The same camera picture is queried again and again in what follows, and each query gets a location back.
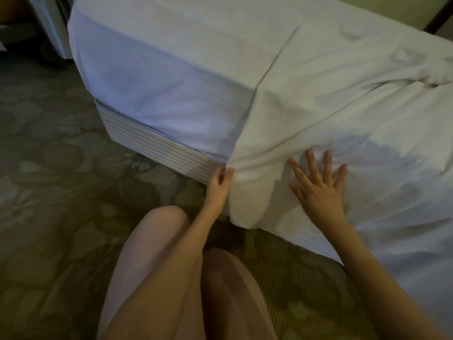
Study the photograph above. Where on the person's left hand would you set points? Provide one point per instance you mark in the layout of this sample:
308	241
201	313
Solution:
216	191

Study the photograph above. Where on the person's right hand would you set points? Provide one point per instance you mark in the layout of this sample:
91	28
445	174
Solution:
322	201

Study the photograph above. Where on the person's left thumb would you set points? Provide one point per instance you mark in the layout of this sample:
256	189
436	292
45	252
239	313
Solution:
230	175

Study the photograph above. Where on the person's right middle finger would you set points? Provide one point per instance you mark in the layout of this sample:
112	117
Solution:
312	162

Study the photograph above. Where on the person's right thumb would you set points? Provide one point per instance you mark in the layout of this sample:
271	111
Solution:
296	193

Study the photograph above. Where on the person's right little finger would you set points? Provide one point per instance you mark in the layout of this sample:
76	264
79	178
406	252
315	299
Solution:
341	175

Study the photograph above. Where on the white bed sheet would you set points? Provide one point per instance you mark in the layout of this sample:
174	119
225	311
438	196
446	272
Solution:
354	109

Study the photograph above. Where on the person's left forearm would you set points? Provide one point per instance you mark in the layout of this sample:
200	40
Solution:
170	265

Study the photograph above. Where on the person's right forearm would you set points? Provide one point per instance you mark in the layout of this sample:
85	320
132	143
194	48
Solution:
382	279

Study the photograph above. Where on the striped bed base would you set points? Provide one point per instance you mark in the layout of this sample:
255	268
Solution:
152	141

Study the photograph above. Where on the person's pink trousers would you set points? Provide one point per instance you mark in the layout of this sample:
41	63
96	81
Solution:
148	265

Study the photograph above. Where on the mattress with white fitted sheet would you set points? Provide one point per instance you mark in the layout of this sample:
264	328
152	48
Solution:
170	67

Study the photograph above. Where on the dark wooden furniture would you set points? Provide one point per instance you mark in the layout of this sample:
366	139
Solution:
439	14

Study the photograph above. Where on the white neighbouring bed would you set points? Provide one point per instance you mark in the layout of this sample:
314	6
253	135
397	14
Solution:
53	21

